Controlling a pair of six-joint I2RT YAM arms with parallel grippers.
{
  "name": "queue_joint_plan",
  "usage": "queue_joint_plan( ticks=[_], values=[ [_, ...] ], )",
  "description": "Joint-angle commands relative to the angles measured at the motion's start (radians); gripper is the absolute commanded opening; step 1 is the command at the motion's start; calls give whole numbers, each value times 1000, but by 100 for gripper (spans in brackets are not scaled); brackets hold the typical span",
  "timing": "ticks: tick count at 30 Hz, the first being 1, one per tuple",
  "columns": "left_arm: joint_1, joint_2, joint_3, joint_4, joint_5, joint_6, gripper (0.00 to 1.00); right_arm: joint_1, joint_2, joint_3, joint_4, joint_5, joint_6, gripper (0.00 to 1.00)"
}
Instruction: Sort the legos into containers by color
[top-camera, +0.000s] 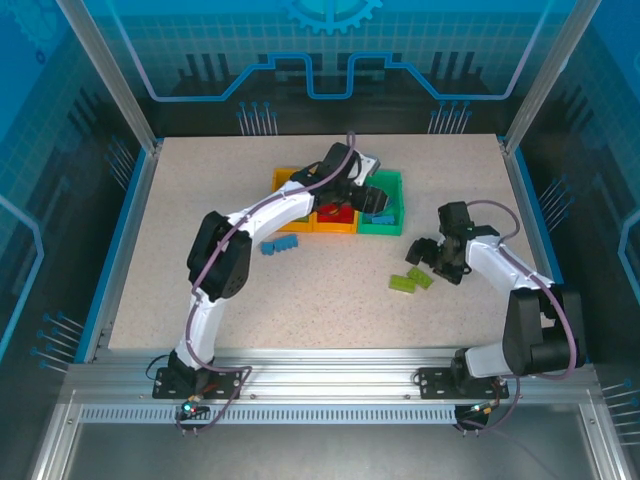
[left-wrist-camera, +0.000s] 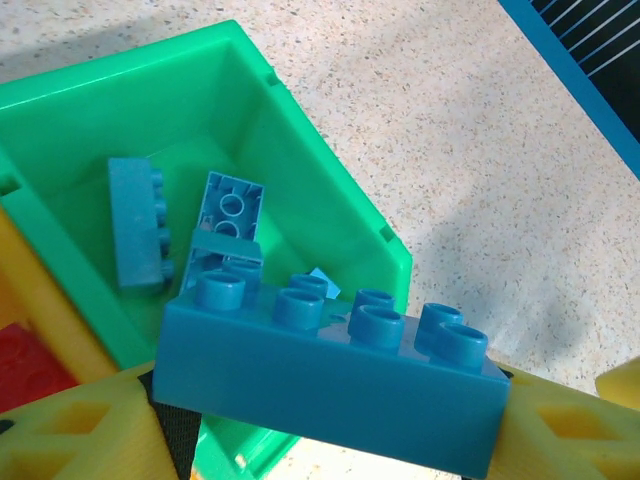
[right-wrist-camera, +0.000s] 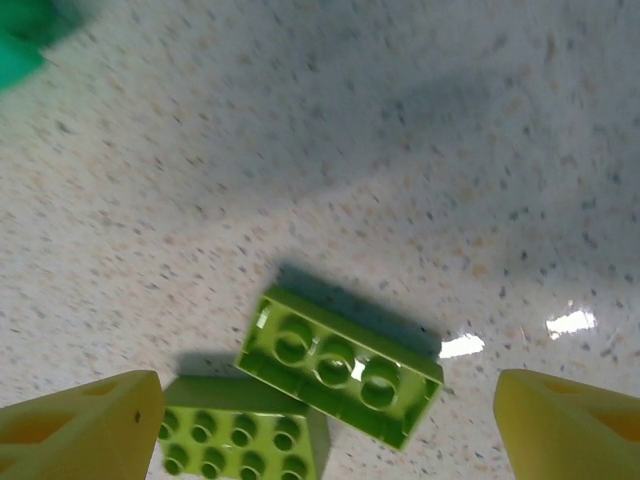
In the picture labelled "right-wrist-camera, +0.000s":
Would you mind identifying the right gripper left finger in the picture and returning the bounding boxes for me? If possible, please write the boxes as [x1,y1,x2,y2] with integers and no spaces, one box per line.
[0,368,167,480]

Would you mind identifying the green lego brick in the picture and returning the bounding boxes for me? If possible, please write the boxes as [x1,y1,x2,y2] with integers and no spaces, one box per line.
[233,284,445,452]
[158,375,332,480]

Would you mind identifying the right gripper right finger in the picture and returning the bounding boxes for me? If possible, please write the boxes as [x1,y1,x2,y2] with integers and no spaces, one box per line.
[493,367,640,480]

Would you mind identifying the green plastic bin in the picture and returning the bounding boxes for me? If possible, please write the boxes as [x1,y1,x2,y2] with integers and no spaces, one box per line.
[0,0,96,94]

